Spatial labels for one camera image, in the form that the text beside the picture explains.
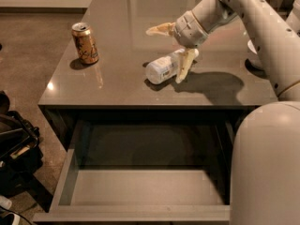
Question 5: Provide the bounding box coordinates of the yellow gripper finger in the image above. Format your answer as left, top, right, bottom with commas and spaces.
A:
146, 22, 175, 37
175, 48, 196, 83

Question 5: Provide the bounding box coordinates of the clear blue plastic bottle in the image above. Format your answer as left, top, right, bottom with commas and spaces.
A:
144, 48, 200, 85

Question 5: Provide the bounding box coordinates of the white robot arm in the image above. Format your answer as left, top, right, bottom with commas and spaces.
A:
147, 0, 300, 225

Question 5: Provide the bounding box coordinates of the open grey top drawer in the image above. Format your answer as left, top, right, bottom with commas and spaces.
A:
34, 121, 230, 225

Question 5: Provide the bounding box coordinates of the white bowl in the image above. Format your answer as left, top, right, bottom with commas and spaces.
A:
247, 38, 266, 70

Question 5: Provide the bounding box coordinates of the orange soda can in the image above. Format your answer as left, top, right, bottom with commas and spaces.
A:
71, 22, 98, 65

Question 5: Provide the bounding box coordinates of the white container with label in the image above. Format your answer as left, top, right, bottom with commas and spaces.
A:
286, 0, 300, 37

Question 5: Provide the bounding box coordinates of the black bag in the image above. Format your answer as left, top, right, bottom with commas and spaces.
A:
0, 91, 43, 195

